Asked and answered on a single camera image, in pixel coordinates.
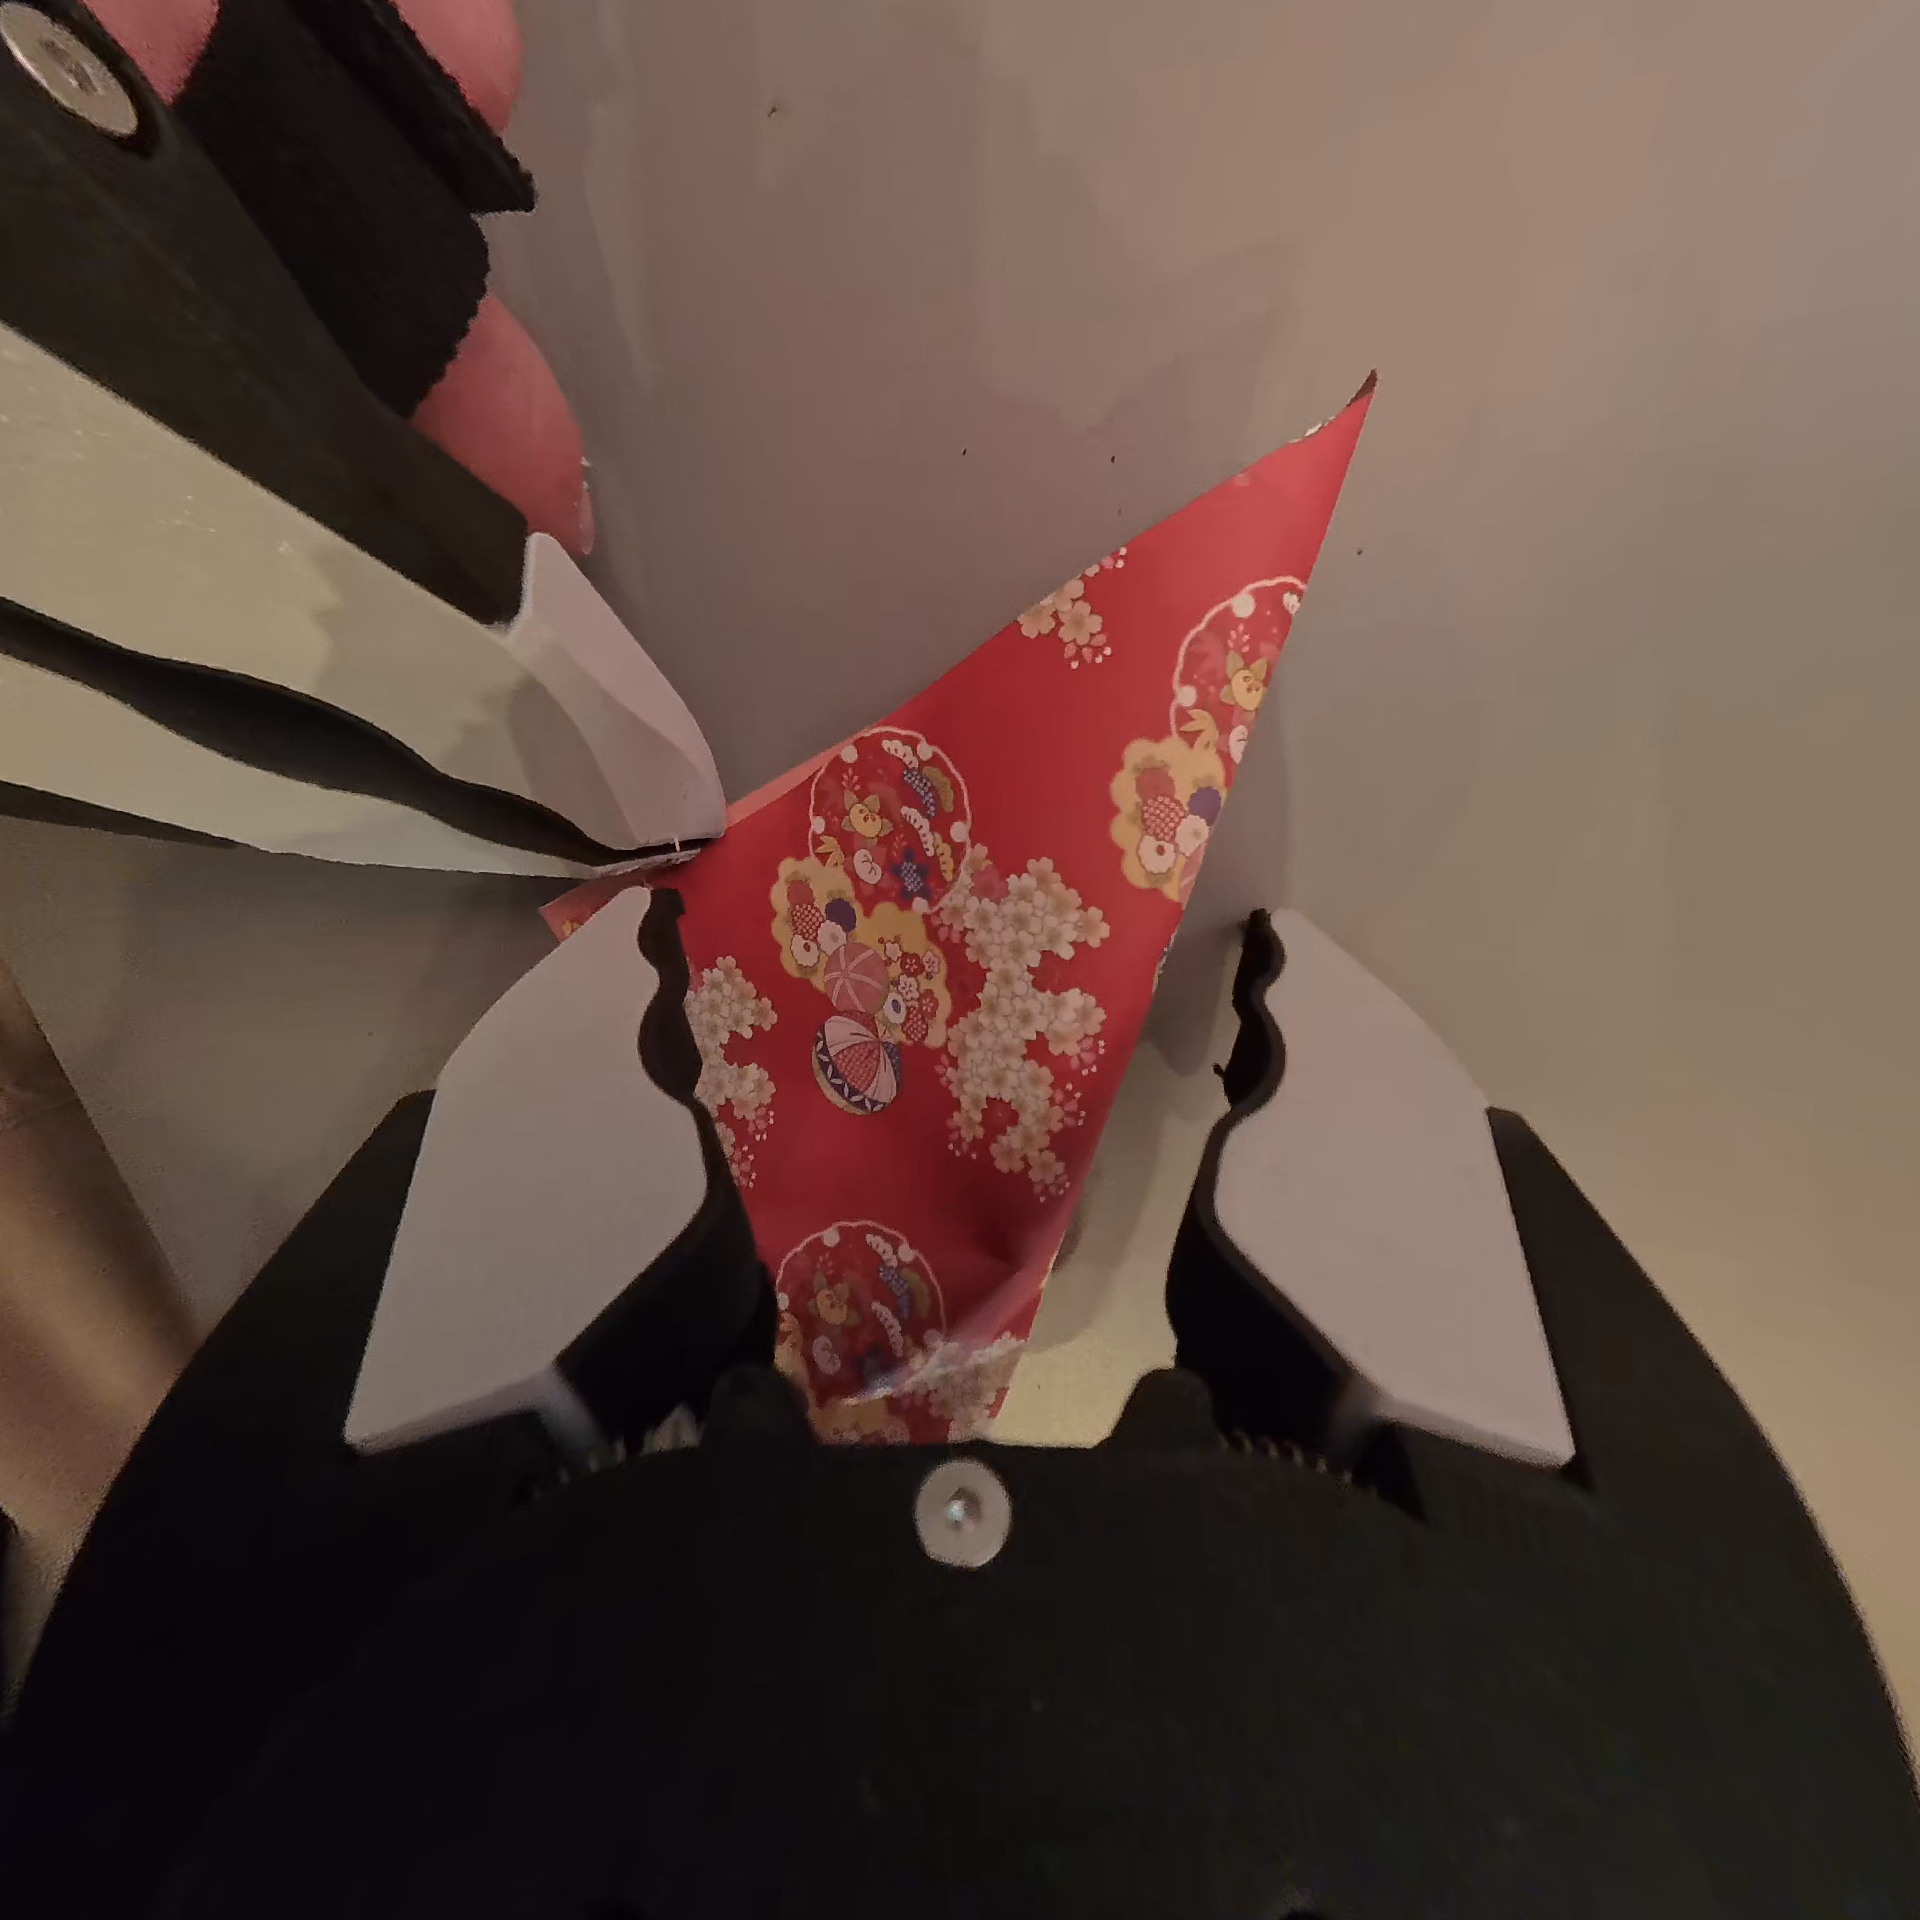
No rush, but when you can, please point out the person's left hand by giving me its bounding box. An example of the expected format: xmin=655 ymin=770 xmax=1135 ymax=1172
xmin=89 ymin=0 xmax=598 ymax=561

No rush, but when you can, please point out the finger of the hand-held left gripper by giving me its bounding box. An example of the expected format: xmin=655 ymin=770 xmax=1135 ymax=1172
xmin=0 ymin=322 xmax=731 ymax=863
xmin=0 ymin=631 xmax=619 ymax=883

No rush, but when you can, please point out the red floral origami paper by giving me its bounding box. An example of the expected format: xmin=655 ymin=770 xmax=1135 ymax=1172
xmin=539 ymin=370 xmax=1380 ymax=1451

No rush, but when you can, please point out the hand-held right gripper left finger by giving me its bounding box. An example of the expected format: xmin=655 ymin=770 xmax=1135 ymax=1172
xmin=345 ymin=884 xmax=785 ymax=1453

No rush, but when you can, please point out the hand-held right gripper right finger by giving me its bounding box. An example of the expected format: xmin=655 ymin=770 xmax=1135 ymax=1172
xmin=1168 ymin=905 xmax=1580 ymax=1481

